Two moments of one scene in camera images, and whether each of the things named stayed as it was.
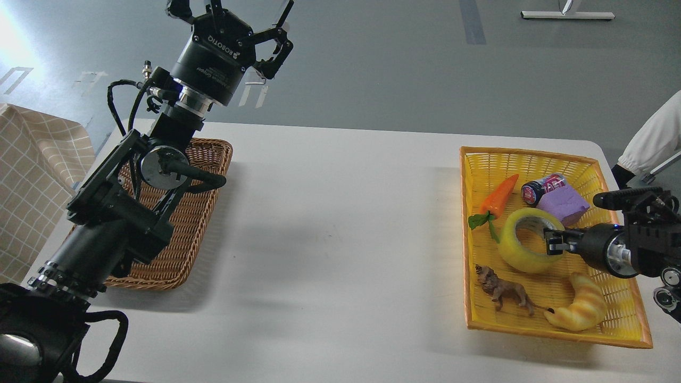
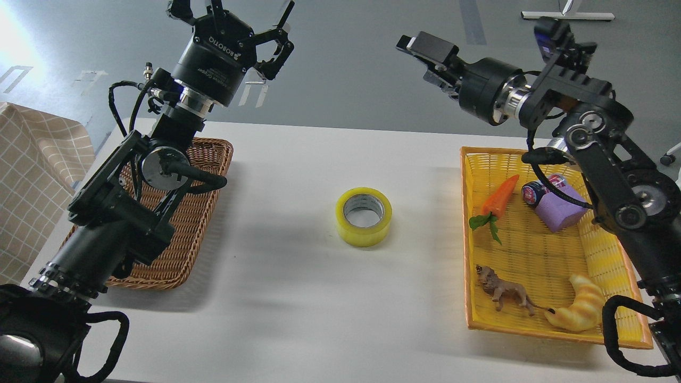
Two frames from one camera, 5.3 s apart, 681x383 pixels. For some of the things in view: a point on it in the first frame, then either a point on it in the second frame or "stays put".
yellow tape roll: [513, 254] → [363, 216]
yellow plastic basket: [509, 198] stays put
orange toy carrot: [492, 204] stays put
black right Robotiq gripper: [607, 246] → [476, 82]
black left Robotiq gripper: [221, 47] stays put
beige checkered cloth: [42, 157] stays put
